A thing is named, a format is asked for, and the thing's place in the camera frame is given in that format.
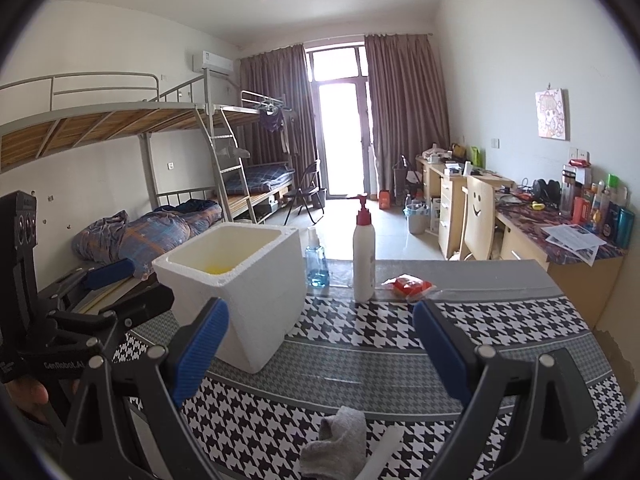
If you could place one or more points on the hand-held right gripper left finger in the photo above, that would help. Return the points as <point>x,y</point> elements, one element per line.
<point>200,355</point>

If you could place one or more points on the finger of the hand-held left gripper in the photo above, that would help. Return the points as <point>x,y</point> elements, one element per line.
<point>145,305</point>
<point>112,272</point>

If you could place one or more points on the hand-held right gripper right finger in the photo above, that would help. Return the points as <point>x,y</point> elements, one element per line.
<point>440,345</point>

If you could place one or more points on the white foam box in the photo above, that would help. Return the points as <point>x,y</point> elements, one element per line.
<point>255,310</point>

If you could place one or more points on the person's left hand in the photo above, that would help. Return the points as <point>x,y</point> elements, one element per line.
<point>30,395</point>

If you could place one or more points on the houndstooth tablecloth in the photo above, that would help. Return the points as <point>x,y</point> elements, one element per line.
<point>400,330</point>

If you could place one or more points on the blue orange plaid quilt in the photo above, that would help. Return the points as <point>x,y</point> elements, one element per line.
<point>150,232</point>

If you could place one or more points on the red snack packet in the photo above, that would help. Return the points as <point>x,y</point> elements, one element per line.
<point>407,286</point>

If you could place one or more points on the white lotion bottle red pump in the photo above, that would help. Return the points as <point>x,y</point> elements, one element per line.
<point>364,260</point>

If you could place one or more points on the white sock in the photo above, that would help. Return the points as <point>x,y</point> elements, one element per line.
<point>382,450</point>

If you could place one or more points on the grey trash bin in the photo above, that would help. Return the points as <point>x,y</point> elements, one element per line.
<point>417,220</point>

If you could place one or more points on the wooden chair with smiley face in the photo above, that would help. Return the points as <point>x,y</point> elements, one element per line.
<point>480,210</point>

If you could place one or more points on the grey sock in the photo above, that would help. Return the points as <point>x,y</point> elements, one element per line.
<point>335,440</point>

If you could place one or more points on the blue spray bottle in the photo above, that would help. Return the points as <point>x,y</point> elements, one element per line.
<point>316,270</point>

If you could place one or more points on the light wooden desk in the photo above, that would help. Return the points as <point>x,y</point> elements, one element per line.
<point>570,280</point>

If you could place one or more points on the long metal bunk bed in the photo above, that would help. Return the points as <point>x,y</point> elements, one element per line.
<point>100,120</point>

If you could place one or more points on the red orange box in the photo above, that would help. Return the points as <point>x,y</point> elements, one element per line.
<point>385,200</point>

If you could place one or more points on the metal bunk bed with ladder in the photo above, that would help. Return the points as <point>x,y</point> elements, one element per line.
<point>265,196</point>

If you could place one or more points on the printed paper sheets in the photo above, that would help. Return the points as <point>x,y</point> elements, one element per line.
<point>575,240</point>

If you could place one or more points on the blue plaid bedding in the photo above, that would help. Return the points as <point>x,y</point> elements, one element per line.
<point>260,175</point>

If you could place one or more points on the black headphones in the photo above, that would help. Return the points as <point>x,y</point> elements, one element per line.
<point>547,191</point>

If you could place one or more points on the green bag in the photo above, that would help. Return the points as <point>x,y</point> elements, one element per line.
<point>476,156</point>

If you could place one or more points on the black folding chair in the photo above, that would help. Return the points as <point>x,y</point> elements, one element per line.
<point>305,192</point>

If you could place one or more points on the row of toiletry bottles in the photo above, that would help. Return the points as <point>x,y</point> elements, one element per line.
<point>600,205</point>

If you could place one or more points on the dark hanging clothes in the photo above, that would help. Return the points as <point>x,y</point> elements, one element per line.
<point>272,120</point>

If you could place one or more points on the glass balcony door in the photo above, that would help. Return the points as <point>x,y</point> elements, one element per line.
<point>340,135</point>

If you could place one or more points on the white air conditioner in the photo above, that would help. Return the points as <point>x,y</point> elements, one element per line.
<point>212,62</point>

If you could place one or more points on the brown curtain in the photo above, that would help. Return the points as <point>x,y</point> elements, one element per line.
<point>405,110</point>
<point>270,75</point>

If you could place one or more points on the pink wall poster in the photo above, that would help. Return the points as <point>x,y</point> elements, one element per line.
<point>552,112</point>

